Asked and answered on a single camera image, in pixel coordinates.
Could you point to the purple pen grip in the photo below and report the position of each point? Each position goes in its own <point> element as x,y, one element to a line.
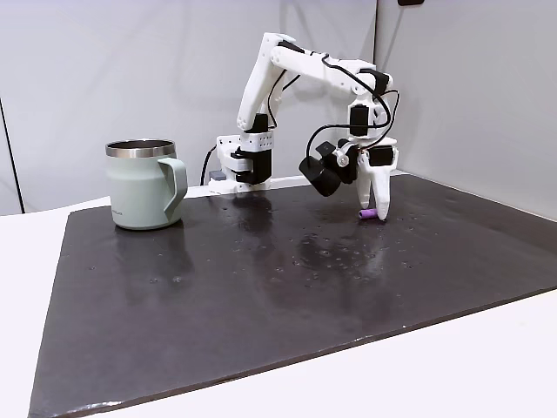
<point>367,214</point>

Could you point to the black table mat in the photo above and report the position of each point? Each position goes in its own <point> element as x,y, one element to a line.
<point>261,283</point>

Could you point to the sage green steel-rimmed mug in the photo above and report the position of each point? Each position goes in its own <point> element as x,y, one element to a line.
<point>139,191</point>

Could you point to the black camera box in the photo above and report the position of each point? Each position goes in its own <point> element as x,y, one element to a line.
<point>322,176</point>

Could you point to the black wall-mounted object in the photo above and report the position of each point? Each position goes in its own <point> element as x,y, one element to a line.
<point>410,2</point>

